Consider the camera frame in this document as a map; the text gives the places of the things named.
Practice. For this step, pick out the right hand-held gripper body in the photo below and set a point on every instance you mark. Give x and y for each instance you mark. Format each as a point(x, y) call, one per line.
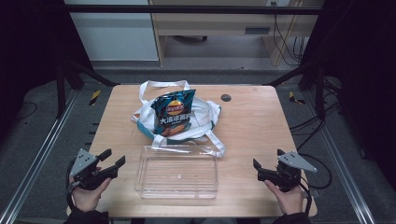
point(295, 161)

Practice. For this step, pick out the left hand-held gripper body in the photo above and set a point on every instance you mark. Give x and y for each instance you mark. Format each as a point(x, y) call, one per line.
point(83, 161)

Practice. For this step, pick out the clear plastic container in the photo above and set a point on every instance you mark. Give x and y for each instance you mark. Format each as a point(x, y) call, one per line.
point(177, 183)

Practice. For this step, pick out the blue potato chip bag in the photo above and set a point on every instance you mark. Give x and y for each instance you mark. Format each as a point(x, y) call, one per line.
point(172, 113)

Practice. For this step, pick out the white tote bag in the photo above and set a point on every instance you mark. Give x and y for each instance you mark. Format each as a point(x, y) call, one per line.
point(206, 112)

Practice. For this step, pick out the person's left hand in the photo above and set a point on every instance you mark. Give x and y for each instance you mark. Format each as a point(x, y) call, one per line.
point(88, 197)

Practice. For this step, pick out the person's right hand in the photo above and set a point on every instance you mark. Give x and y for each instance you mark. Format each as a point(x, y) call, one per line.
point(289, 200)

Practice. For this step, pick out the yellow black floor tape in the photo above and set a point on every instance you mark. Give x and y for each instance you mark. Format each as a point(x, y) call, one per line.
point(95, 97)
point(292, 97)

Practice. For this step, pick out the black metal stand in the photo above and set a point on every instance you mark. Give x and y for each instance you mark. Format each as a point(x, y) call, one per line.
point(61, 90)
point(319, 93)

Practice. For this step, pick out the white cabinet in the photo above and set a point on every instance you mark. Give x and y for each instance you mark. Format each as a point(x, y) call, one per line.
point(118, 37)

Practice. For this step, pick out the black curtain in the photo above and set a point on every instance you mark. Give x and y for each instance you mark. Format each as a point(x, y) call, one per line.
point(31, 46)
point(361, 62)

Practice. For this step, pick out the aluminium floor rail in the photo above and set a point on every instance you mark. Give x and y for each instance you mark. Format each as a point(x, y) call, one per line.
point(37, 161)
point(345, 174)

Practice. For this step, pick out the black horizontal frame bar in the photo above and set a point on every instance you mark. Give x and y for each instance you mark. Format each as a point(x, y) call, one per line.
point(186, 9)

